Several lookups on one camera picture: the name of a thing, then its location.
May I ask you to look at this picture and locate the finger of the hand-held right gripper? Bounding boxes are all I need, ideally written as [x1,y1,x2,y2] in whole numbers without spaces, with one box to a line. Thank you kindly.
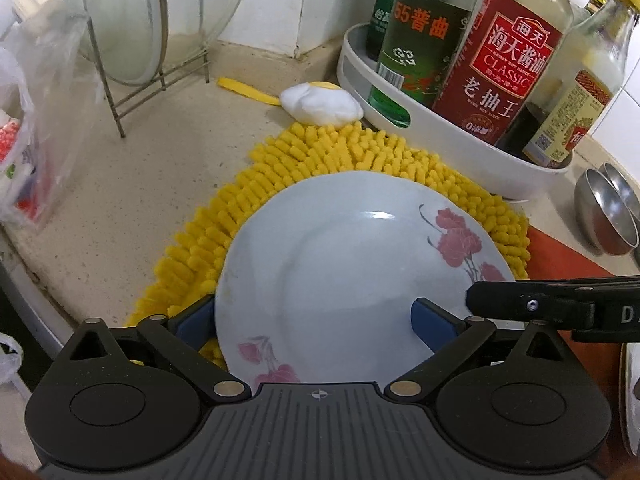
[465,280,596,332]

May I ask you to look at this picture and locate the white sponge brush yellow handle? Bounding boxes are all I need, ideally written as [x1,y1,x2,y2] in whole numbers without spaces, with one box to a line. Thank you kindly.
[216,77,363,125]

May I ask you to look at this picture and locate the white plastic bag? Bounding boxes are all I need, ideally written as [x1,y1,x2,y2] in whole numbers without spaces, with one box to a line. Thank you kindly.
[0,332,25,386]

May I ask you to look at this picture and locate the white floral plate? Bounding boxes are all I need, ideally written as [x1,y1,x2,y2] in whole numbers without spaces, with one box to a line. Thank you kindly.
[215,171,518,386]

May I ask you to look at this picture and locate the red label soy sauce bottle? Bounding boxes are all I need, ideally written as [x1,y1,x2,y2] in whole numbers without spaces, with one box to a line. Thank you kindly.
[431,0,575,147]

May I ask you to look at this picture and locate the yellow cap sauce bottle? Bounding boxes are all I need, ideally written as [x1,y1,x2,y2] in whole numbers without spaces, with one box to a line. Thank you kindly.
[495,0,640,170]

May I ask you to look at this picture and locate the yellow chenille mat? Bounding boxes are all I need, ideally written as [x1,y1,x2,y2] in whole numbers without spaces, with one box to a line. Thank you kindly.
[124,121,531,376]

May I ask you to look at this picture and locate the metal wire lid rack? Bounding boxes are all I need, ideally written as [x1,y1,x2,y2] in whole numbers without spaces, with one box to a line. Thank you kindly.
[87,10,213,139]

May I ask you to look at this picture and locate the orange red cloth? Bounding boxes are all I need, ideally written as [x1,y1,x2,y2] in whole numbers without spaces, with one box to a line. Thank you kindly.
[525,227,626,461]

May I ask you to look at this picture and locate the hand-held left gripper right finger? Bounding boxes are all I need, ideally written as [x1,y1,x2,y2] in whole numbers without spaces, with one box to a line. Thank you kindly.
[384,297,568,403]

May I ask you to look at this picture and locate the glass pot lid metal rim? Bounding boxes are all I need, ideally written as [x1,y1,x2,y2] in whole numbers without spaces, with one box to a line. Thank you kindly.
[75,0,169,86]

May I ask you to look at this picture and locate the white round condiment tray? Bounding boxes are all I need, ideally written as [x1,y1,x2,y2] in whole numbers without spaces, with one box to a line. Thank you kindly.
[336,22,573,200]

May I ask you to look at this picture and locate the plain white plate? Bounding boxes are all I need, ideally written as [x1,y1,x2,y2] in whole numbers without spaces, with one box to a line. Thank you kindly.
[619,342,640,456]

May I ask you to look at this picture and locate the small yellow cap bottle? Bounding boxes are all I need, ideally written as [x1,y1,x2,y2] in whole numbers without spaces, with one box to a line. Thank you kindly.
[575,0,608,26]

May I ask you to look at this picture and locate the large green label glass bottle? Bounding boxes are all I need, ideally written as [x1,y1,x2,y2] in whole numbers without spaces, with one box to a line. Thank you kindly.
[369,0,483,128]

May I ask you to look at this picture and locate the white plastic knob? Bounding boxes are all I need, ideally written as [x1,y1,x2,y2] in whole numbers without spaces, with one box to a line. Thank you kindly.
[14,0,66,26]

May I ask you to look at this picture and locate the large glass pot lid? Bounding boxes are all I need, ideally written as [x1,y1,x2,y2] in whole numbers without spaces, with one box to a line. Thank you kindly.
[159,0,256,68]

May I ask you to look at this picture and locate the red and white packet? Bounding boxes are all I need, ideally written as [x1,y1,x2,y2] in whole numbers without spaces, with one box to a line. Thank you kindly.
[0,110,38,223]

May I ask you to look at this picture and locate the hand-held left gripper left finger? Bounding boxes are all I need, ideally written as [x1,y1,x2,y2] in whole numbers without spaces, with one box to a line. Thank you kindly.
[65,296,252,403]

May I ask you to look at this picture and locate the small green glass bottle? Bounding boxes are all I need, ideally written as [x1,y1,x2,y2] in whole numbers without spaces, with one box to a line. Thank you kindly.
[365,0,408,63]

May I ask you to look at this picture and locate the clear plastic bag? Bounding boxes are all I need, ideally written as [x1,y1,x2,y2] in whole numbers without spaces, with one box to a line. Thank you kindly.
[0,0,96,231]

